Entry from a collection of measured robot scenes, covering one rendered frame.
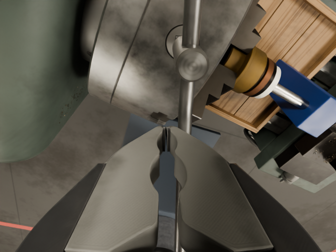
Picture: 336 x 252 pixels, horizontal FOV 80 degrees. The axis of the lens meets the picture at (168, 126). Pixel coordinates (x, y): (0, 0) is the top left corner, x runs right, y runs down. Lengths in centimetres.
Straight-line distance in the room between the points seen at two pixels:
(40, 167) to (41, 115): 226
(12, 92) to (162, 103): 17
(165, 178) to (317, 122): 48
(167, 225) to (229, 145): 142
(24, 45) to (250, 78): 32
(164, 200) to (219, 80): 46
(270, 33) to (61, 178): 238
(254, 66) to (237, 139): 162
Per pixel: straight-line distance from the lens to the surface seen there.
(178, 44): 17
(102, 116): 183
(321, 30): 69
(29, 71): 27
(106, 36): 23
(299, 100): 48
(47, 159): 243
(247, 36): 37
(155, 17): 22
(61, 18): 25
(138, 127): 88
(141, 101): 27
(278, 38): 64
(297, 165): 81
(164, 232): 68
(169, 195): 71
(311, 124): 50
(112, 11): 22
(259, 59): 38
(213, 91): 33
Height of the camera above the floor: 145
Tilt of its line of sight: 54 degrees down
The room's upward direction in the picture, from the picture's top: 178 degrees counter-clockwise
